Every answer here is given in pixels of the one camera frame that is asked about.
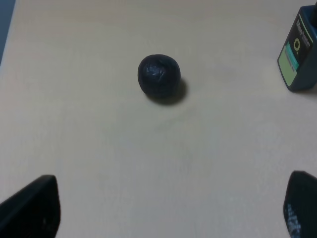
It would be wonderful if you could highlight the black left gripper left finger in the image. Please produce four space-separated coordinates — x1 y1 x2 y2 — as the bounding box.
0 175 61 238

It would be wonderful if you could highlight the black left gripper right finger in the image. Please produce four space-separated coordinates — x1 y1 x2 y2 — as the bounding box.
283 171 317 238

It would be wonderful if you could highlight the dark green pump bottle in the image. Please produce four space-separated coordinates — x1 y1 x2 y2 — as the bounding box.
277 4 317 92

